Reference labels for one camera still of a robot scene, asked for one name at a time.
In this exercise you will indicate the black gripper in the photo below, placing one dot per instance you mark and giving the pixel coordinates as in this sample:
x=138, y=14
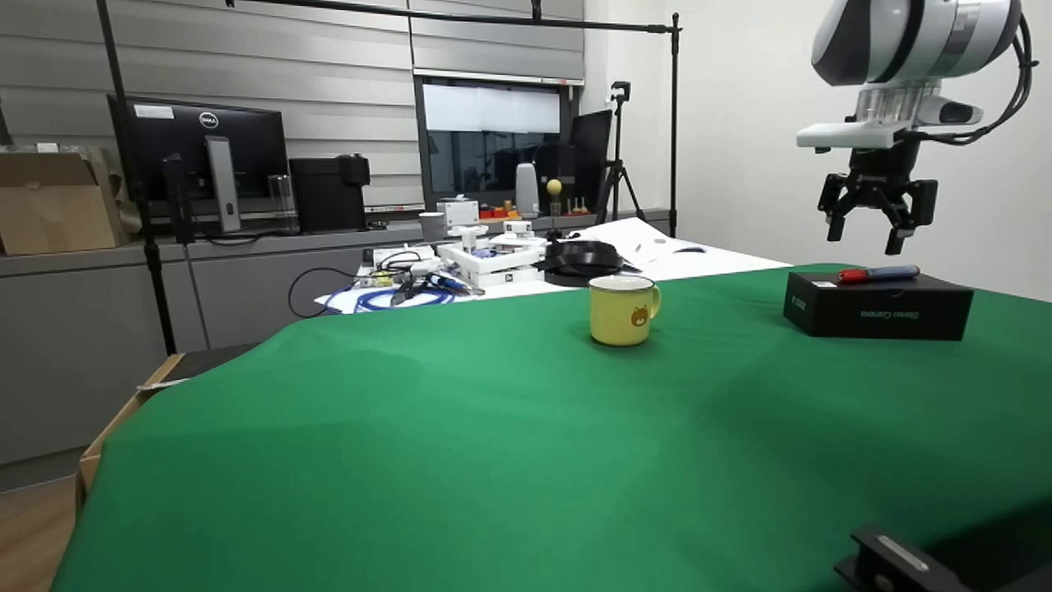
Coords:
x=883, y=165

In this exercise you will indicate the red and blue marker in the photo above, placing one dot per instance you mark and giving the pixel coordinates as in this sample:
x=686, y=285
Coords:
x=875, y=275

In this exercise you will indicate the black rectangular box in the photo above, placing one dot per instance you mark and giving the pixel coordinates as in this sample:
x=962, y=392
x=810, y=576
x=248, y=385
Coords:
x=875, y=311

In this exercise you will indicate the brown cardboard box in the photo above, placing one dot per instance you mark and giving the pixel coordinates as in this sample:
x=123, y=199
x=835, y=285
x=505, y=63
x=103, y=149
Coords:
x=54, y=202

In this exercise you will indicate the white table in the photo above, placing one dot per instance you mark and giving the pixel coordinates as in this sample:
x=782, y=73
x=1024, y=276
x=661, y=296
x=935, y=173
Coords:
x=703, y=264

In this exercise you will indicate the black flat device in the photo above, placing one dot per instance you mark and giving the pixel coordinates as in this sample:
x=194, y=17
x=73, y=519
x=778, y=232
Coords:
x=693, y=247

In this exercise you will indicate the yellow mug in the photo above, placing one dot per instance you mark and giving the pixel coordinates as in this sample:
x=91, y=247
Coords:
x=618, y=312

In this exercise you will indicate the dark slim monitor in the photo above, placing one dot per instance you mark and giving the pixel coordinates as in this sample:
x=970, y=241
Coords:
x=593, y=157

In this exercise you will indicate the black bag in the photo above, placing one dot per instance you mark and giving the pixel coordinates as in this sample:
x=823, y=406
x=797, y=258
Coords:
x=579, y=259

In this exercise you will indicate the yellow ball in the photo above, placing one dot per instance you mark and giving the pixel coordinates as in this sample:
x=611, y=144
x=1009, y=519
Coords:
x=554, y=189

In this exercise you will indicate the white cylindrical speaker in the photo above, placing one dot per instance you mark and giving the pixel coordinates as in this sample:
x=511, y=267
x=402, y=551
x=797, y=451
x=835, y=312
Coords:
x=526, y=189

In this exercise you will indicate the orange red small items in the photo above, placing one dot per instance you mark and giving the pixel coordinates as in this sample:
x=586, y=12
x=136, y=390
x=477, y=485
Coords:
x=498, y=212

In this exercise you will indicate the white parts tray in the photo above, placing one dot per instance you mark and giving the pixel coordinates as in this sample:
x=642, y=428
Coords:
x=498, y=258

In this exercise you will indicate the white small container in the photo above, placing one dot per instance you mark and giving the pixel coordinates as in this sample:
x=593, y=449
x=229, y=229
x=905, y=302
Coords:
x=463, y=212

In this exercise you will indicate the green tablecloth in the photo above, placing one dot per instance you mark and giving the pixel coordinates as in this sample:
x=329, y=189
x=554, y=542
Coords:
x=496, y=460

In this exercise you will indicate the black computer tower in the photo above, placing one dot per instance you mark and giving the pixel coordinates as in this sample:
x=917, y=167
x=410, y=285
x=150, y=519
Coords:
x=327, y=190

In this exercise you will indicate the black Dell monitor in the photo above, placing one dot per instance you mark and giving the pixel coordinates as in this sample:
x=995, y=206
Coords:
x=203, y=149

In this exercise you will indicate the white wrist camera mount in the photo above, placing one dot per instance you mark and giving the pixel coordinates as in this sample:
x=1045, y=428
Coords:
x=875, y=131

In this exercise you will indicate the black tripod with camera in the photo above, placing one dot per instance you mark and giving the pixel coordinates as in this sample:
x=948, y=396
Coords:
x=618, y=165

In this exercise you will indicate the black camera clamp mount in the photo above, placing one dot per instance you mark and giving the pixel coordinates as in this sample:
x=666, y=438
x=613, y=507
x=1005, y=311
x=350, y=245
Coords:
x=891, y=561

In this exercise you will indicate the large wall display screen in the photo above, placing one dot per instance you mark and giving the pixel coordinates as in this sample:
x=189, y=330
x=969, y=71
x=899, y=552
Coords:
x=496, y=137

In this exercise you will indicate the black metal pole frame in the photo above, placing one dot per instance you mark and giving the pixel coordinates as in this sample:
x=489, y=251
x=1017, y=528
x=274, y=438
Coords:
x=144, y=219

